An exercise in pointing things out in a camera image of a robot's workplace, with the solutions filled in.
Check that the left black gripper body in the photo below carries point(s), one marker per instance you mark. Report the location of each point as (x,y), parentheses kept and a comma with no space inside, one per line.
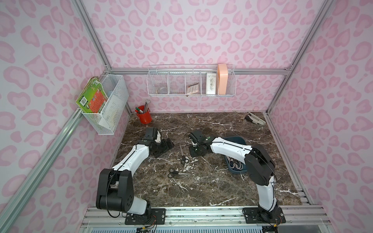
(164,145)

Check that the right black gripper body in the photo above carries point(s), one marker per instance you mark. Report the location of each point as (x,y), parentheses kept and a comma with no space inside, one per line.
(193,149)

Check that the black scissors sideways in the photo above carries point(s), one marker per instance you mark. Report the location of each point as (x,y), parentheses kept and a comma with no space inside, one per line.
(172,173)

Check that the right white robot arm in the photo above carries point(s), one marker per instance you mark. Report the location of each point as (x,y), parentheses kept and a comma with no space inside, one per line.
(260,166)

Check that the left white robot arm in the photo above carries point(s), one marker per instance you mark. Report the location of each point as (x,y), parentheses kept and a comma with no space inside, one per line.
(115,186)

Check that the pink rectangular box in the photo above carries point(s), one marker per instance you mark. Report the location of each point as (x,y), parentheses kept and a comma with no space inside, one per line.
(222,73)

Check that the red pen cup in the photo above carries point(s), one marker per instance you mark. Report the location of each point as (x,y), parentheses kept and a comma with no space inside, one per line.
(142,115)

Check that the white black stapler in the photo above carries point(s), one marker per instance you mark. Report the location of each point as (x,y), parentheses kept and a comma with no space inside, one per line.
(250,117)

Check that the small brown calculator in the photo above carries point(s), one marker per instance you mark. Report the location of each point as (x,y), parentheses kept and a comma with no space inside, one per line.
(193,89)

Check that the white paper sheet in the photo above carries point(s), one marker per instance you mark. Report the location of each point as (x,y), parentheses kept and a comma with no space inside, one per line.
(112,112)

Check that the clear tape roll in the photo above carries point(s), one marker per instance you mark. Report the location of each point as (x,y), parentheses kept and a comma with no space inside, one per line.
(162,89)

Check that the white patterned card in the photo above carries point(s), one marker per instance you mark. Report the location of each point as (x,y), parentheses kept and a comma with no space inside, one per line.
(211,83)

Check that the green red booklet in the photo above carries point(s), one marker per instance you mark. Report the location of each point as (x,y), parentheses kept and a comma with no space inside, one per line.
(93,97)

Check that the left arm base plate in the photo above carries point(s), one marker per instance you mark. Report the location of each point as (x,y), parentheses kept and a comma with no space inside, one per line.
(154,214)

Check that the white wire shelf basket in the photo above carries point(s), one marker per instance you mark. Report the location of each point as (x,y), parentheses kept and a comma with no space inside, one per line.
(177,78)

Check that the white wire wall basket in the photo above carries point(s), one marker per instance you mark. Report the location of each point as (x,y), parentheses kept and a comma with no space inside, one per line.
(112,84)

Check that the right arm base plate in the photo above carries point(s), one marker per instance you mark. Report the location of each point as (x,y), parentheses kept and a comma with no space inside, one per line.
(256,215)

